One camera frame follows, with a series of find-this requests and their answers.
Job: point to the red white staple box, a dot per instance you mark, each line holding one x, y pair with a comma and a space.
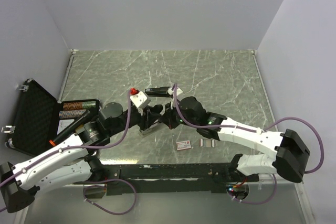
183, 145

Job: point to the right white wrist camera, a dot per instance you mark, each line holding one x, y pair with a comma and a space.
174, 92

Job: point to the black poker chip case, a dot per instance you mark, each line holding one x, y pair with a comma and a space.
40, 117

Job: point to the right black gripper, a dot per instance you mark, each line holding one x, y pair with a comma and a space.
168, 117

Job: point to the silver stapler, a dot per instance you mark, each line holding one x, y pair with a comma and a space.
152, 129

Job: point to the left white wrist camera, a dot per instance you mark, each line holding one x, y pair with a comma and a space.
139, 99

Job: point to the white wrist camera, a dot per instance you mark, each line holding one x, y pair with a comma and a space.
139, 99
174, 92

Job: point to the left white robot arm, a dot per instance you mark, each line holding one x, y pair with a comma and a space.
72, 158

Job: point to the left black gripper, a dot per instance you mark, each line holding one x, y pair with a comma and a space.
149, 116

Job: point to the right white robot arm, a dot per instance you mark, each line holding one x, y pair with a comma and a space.
281, 153

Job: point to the black stapler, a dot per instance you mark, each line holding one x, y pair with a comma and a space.
161, 92

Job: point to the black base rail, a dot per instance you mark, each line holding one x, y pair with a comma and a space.
169, 178

